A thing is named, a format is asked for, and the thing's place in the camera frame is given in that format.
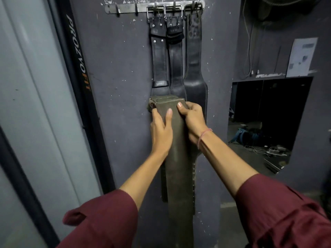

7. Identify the person's left hand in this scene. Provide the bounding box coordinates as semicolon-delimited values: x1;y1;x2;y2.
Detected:
151;108;173;154

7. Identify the person's right hand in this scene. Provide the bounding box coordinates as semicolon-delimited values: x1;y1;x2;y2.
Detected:
177;102;210;145

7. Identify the olive green weightlifting belt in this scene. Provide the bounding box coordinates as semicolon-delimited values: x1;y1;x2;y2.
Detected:
148;96;196;248

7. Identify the person's right forearm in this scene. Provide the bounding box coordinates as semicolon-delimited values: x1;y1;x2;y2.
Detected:
198;129;260;198

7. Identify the person's left forearm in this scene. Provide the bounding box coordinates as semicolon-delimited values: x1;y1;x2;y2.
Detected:
119;148;168;209

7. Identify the pink thread wristband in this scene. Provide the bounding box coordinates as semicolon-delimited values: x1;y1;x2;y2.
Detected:
197;128;213;150

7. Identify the wide black leather belt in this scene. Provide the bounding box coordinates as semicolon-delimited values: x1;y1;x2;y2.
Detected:
183;4;208;122

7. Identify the black belt with fabric flap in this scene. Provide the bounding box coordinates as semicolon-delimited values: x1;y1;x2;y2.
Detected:
165;6;187;100

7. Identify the black stitched leather belt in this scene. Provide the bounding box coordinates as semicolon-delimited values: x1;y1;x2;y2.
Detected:
147;6;171;97

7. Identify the blue bag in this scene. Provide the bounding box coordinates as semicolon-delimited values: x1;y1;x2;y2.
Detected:
229;127;263;147

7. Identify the white paper notice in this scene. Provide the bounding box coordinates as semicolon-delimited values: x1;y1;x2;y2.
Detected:
286;37;318;78

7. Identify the white hanging cable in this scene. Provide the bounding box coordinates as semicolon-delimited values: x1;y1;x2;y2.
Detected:
242;0;255;78

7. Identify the black door frame with lettering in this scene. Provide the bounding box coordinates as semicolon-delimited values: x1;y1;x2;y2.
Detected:
50;0;116;194

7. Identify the white power strip with cables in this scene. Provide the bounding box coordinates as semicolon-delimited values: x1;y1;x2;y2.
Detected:
246;144;289;156

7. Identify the metal wall hook rack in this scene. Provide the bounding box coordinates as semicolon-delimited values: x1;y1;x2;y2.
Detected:
105;0;205;15

